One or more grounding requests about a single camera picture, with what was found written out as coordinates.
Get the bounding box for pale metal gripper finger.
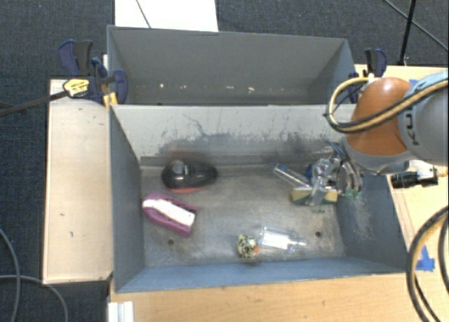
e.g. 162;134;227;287
307;177;322;207
321;183;335;206

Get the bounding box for yellow and green sponge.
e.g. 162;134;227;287
289;186;339;206

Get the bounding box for clear bottle with blue cap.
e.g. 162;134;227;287
272;162;316;189

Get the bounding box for clear plastic bottle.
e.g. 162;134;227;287
257;226;308;253

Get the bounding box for grey metal bin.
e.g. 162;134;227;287
106;25;410;294

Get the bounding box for spotted small ball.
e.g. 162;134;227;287
236;233;260;258

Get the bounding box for black computer mouse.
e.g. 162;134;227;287
160;159;219;194

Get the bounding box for pale wood board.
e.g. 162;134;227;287
41;78;115;285

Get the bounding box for black cylinder on white bracket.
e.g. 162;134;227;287
390;160;440;189

